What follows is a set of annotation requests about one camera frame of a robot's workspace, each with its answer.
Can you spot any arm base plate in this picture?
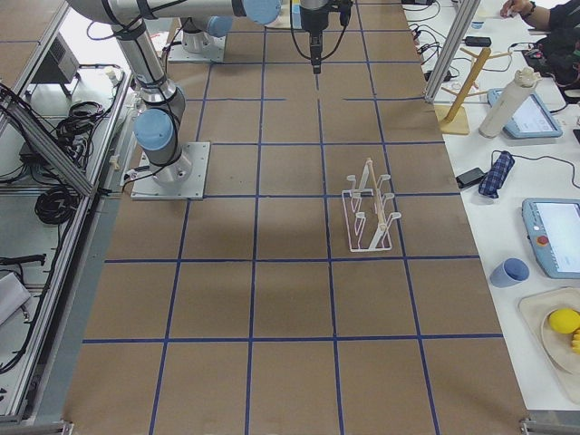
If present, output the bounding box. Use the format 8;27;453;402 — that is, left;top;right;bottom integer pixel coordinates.
130;142;210;200
169;32;227;63

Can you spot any yellow toy fruit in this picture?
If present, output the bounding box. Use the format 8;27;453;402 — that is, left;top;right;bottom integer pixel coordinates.
548;308;580;334

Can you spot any folded blue plaid umbrella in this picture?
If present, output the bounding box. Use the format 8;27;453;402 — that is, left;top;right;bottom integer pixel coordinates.
478;151;515;199

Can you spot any aluminium frame post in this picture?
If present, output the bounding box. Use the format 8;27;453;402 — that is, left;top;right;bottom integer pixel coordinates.
424;0;480;103

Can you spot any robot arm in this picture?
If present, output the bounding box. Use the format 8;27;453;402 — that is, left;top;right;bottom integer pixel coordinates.
69;1;281;184

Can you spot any cream tray on side table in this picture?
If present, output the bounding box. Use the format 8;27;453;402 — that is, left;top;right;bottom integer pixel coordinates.
518;287;579;405

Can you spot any teach pendant tablet far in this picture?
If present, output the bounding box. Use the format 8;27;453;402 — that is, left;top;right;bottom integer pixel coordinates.
503;92;563;140

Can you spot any teach pendant tablet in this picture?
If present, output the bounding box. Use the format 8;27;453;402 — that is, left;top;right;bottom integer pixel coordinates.
522;198;579;279
503;92;563;140

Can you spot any white cylindrical bottle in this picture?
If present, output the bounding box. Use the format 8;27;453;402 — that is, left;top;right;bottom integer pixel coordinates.
478;67;541;139

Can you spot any seated person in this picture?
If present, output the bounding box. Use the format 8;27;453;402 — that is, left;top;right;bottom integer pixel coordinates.
500;1;579;90

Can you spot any blue cup on side table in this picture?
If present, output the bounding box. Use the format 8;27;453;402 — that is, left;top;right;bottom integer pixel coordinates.
489;258;529;288

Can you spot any white wire cup rack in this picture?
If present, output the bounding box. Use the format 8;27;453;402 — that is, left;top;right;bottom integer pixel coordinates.
341;158;401;253

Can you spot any wooden mug tree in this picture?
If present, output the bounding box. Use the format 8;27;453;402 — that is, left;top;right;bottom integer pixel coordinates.
434;47;511;135

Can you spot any teach pendant tablet near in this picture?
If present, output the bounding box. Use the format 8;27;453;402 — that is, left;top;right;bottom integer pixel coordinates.
522;198;579;279

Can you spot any black phone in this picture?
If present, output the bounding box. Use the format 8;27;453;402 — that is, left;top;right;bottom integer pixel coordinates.
456;168;487;189

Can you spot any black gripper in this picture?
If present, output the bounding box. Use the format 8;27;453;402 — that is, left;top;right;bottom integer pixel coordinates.
299;0;353;74

